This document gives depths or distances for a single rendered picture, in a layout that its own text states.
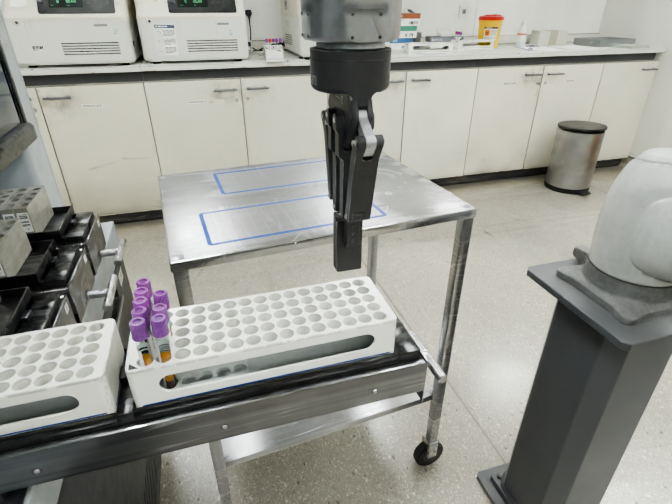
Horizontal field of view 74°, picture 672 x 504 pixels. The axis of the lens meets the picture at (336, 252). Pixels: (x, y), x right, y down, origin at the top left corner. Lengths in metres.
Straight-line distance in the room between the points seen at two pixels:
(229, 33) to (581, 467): 2.45
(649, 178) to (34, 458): 0.90
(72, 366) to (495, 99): 3.14
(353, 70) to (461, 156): 2.98
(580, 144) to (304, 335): 3.12
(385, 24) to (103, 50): 2.42
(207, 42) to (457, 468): 2.32
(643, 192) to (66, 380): 0.85
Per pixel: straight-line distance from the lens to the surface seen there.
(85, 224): 0.98
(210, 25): 2.73
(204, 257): 0.77
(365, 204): 0.45
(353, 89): 0.42
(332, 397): 0.55
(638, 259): 0.91
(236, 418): 0.54
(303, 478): 1.43
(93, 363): 0.53
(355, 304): 0.57
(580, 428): 1.11
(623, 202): 0.90
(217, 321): 0.54
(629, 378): 1.05
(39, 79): 2.88
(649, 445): 1.78
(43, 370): 0.56
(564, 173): 3.55
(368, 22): 0.41
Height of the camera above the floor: 1.19
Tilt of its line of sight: 29 degrees down
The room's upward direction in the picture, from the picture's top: straight up
